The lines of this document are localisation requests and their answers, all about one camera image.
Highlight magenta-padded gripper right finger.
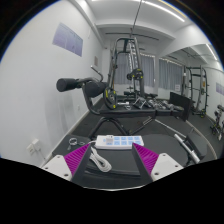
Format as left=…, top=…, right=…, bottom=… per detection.
left=130, top=142, right=185, bottom=186

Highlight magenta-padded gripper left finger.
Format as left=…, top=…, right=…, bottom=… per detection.
left=40, top=142, right=93, bottom=184

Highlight black padded flat bench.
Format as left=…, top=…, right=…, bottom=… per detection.
left=49, top=128, right=209, bottom=189

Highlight white power strip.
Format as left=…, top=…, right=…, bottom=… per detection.
left=94, top=134, right=145, bottom=151

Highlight chrome dumbbells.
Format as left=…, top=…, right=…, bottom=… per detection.
left=146, top=97, right=176, bottom=111

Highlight black adjustable weight bench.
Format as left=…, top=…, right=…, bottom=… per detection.
left=55, top=65, right=193, bottom=140

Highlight black upright panel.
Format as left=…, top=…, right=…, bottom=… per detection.
left=169, top=91, right=192, bottom=122

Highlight black exercise machine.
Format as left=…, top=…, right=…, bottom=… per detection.
left=209, top=104, right=224, bottom=141

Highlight large black yellow weight plate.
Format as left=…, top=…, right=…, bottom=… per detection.
left=103, top=87, right=118, bottom=110

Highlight black power rack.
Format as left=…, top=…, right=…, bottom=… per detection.
left=182, top=64, right=210, bottom=118

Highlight grey window curtain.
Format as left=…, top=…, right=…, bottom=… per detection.
left=158, top=58, right=184, bottom=91
left=114, top=53, right=156, bottom=88

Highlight small black yellow weight plate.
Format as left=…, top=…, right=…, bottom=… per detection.
left=130, top=68, right=145, bottom=81

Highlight short ceiling light strip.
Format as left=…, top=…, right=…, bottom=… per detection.
left=204, top=43, right=219, bottom=61

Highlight long ceiling light strip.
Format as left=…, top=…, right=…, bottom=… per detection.
left=139, top=0, right=186, bottom=23

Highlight white wall outlet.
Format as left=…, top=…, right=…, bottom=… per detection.
left=32, top=139, right=42, bottom=150
left=26, top=143, right=36, bottom=156

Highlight white coiled cable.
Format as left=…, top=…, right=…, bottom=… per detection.
left=87, top=139, right=113, bottom=174

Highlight grey triangle cable handle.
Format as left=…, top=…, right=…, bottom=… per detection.
left=133, top=97, right=148, bottom=110

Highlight grey cable machine frame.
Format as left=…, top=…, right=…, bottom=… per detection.
left=107, top=36, right=148, bottom=101

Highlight small purple wall poster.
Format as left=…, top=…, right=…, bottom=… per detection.
left=215, top=81, right=224, bottom=97

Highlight large purple wall poster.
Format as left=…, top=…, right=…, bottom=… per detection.
left=52, top=22, right=84, bottom=58

